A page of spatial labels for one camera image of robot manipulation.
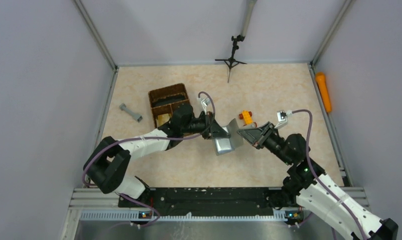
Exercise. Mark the brown wicker basket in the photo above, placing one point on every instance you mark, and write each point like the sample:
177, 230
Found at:
166, 100

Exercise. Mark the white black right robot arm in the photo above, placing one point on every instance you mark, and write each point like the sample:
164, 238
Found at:
309, 186

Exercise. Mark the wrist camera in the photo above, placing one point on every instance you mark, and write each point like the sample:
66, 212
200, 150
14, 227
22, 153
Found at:
204, 102
282, 118

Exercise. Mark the yellow red toy brick car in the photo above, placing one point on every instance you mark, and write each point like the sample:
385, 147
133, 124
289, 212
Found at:
246, 116

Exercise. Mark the grey dumbbell-shaped plastic part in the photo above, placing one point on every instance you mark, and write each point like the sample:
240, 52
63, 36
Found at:
136, 116

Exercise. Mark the orange flashlight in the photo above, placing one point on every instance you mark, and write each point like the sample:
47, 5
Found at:
321, 83

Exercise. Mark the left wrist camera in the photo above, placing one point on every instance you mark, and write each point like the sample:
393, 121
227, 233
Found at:
204, 102

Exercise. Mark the black camera tripod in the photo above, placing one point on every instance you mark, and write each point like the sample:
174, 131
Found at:
231, 61

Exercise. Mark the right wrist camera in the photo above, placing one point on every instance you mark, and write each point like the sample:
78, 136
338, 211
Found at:
282, 118

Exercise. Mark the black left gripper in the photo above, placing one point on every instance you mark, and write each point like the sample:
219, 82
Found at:
210, 125

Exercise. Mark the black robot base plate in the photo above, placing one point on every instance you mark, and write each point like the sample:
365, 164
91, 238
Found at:
274, 197

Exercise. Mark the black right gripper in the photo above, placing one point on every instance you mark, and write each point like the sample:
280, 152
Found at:
265, 134

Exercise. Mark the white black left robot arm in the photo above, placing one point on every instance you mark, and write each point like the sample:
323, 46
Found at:
108, 164

